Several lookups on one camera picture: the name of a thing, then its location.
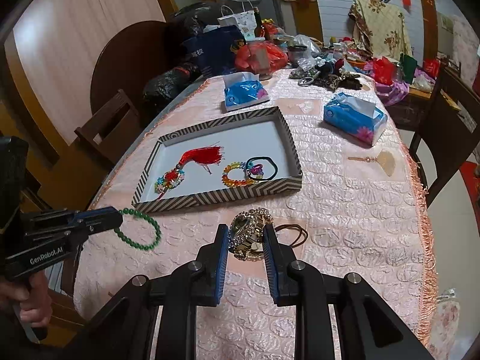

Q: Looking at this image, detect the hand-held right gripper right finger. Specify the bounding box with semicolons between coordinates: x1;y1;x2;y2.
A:
262;224;436;360

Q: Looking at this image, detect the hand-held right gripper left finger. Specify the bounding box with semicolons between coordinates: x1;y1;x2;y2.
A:
64;224;230;360

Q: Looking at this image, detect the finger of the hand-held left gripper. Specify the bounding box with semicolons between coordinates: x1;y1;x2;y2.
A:
24;218;122;245
20;206;124;227

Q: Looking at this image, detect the gold watch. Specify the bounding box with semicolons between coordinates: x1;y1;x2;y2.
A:
228;208;274;261

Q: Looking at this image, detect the green bead bracelet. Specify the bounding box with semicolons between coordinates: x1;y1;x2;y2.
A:
112;207;161;251

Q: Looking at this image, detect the orange yellow bead bracelet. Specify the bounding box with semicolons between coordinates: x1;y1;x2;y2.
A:
221;161;263;187

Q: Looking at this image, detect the black hair tie with charm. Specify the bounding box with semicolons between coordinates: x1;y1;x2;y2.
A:
245;155;279;182

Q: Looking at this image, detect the red tassel beaded ornament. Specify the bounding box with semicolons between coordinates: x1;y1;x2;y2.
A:
154;143;223;200

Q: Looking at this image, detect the striped cardboard box tray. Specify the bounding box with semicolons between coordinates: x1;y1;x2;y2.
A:
131;106;303;214

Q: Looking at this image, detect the person's left hand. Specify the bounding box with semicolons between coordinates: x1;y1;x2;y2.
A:
0;270;53;331

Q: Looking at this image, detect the dark wooden chair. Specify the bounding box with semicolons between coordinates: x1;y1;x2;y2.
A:
409;58;480;207
74;89;141;166

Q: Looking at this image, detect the black plastic bag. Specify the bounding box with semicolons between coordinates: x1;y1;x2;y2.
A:
169;2;229;46
142;64;199;107

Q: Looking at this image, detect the small gold fan pendant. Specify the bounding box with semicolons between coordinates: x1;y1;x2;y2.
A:
348;150;398;176

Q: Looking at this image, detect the round wooden tabletop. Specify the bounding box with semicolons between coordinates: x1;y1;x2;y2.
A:
90;20;181;121

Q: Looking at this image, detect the blue floral tissue pack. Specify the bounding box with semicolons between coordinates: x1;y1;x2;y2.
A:
323;92;388;147

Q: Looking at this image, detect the flat blue tissue pack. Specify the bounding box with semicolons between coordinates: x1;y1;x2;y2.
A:
223;73;270;112

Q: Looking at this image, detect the floral seat cushion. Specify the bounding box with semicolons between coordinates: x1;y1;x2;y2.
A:
435;289;463;346

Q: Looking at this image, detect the navy tote bag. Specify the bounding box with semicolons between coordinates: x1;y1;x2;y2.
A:
182;25;246;77

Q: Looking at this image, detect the pile of dark trinkets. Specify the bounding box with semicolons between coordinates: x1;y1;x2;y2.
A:
289;34;361;91

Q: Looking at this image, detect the red cloth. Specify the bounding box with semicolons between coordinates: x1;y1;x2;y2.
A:
459;161;480;214

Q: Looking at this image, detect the small red plastic bag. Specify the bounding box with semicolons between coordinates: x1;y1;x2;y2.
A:
371;57;397;85

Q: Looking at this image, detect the white paper gift bag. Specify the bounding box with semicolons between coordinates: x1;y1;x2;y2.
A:
217;1;259;38

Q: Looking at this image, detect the green paper bag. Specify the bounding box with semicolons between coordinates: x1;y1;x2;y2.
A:
399;52;418;83

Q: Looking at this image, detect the brown glass bottle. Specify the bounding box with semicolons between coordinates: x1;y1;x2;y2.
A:
252;7;265;40

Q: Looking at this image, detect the red paper bag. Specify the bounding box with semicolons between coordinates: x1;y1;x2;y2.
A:
424;58;442;79

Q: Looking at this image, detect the floral beige cloth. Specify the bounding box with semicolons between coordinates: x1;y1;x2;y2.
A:
348;0;413;61

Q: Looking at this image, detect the brown hair tie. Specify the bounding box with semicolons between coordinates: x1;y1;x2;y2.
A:
274;223;309;249

